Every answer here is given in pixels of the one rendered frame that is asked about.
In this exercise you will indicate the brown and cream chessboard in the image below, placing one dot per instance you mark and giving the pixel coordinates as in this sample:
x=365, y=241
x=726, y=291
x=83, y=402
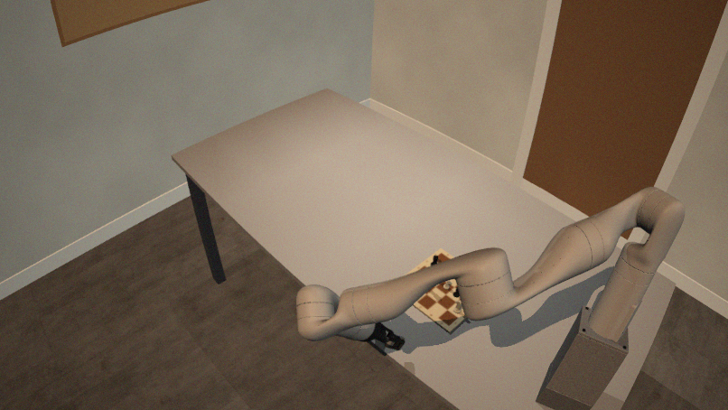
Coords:
x=438, y=303

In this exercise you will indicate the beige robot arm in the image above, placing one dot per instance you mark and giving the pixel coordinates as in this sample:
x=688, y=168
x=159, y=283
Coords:
x=484, y=279

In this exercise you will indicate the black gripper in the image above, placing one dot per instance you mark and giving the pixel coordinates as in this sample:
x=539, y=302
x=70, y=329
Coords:
x=379, y=333

